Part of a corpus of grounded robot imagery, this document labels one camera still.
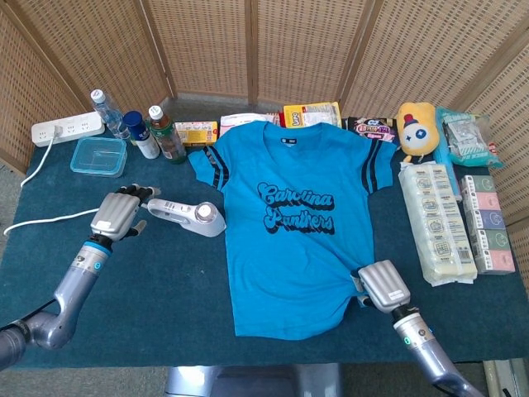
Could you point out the green tea bottle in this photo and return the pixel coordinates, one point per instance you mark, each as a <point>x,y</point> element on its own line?
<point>167,138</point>

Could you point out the dark pink snack package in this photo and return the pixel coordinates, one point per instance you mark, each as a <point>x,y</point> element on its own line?
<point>374,126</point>

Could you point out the yellow snack bag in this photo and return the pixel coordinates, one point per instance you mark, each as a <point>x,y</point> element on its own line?
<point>314,113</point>

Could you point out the yellow snack box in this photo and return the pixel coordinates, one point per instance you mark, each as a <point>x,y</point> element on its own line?
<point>196,133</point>

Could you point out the white bottle blue cap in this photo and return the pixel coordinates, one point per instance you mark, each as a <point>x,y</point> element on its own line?
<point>146,144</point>

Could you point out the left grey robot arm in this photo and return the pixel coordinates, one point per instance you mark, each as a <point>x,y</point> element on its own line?
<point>78,277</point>

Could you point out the blue printed t-shirt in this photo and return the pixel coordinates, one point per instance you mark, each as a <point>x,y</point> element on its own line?
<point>289,269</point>

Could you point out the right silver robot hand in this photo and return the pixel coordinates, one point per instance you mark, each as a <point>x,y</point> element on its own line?
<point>384,285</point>

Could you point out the white folded cloth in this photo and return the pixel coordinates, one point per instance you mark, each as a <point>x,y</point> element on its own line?
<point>438,223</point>

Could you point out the dark teal table cloth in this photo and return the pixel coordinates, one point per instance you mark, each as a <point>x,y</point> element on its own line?
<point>165,289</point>

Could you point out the yellow plush toy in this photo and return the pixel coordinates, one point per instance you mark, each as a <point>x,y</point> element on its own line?
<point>417,128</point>

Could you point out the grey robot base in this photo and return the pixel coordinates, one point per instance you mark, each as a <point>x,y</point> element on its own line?
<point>248,380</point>

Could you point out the clear container blue lid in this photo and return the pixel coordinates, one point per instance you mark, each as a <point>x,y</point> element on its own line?
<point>97,157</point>

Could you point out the teal snack bag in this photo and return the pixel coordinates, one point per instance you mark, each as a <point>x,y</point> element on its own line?
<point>467,136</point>

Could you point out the white pink package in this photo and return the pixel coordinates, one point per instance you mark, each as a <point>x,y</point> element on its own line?
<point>239,120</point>

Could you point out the white handheld garment steamer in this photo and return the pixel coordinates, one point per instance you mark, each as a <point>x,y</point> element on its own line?
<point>202,223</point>

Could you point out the wicker folding screen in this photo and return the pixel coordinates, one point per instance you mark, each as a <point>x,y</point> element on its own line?
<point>206,41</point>

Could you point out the pastel tissue box pack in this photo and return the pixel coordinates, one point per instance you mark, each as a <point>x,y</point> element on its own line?
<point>487,223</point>

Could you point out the light blue tube package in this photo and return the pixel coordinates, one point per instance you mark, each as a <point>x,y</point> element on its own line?
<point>446,165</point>

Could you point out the white power strip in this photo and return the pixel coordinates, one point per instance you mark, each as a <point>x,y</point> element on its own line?
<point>78,126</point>

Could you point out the clear water bottle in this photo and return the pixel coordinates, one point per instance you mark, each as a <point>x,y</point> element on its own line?
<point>109,116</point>

